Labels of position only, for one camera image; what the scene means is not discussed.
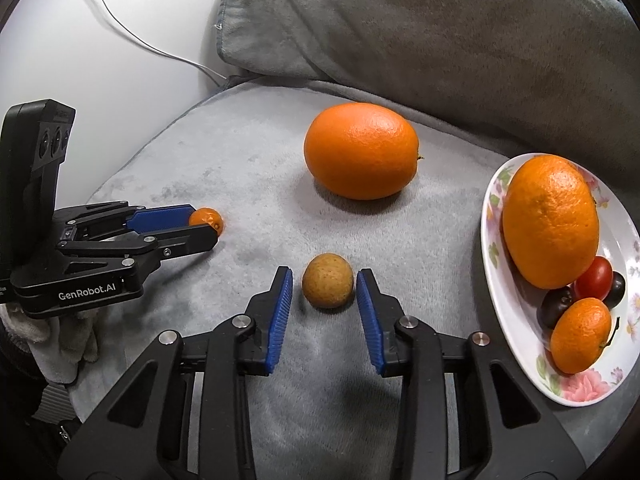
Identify white cable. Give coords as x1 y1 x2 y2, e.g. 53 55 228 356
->
74 0 237 89

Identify small kumquat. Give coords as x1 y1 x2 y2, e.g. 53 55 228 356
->
189 207 224 236

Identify red cherry tomato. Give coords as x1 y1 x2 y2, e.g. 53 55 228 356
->
573 256 613 300

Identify large orange on plate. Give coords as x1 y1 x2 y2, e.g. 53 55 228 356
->
501 155 600 289

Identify white gloved left hand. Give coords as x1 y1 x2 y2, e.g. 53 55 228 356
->
1 304 99 386

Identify grey back pillow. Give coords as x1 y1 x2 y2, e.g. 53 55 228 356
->
217 0 639 192

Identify floral white plate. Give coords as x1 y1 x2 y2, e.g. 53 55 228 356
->
480 153 639 408

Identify brown longan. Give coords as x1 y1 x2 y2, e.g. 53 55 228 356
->
302 252 354 310

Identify grey seat cushion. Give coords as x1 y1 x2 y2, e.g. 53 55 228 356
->
67 79 632 480

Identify small mandarin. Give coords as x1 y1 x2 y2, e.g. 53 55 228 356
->
549 298 612 375

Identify large orange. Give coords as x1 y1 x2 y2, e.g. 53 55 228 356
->
501 155 600 289
304 102 421 200

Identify black left camera box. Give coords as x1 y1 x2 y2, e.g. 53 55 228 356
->
1 99 76 278

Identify dark plum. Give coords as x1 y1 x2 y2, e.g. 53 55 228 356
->
603 271 626 310
537 286 575 330

